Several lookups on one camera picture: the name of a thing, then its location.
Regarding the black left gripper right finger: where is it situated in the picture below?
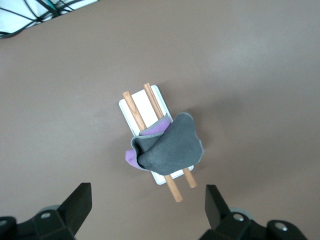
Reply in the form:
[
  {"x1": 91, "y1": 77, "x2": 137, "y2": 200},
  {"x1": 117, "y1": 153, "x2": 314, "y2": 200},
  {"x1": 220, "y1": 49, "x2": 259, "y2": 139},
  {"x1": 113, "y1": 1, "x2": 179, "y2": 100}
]
[{"x1": 199, "y1": 184, "x2": 309, "y2": 240}]

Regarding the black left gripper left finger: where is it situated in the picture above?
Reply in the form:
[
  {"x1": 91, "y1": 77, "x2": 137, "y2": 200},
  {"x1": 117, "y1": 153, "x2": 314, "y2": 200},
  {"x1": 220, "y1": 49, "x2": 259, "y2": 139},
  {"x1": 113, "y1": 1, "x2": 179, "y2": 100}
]
[{"x1": 0, "y1": 182, "x2": 93, "y2": 240}]

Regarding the grey and purple towel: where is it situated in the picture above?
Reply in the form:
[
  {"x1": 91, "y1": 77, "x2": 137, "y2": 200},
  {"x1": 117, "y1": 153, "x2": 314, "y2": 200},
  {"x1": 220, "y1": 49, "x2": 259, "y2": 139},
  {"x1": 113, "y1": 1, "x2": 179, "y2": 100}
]
[{"x1": 124, "y1": 111, "x2": 206, "y2": 177}]

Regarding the white rectangular tray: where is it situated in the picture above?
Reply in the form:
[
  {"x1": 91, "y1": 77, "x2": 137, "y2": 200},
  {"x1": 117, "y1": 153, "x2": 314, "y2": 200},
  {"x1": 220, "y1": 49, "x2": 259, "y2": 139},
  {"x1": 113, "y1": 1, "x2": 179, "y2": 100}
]
[{"x1": 118, "y1": 82, "x2": 198, "y2": 204}]

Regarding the black floor cable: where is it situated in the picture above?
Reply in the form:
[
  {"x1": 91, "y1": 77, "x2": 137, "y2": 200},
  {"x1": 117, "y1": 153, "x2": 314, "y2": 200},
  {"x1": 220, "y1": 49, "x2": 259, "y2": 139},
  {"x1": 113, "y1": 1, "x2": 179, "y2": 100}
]
[{"x1": 0, "y1": 0, "x2": 83, "y2": 40}]

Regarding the teal cable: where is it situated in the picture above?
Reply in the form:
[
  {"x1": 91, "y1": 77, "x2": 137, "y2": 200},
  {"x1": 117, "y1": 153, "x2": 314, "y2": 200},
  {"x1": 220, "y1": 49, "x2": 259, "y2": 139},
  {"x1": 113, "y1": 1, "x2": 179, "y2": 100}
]
[{"x1": 41, "y1": 0, "x2": 61, "y2": 15}]

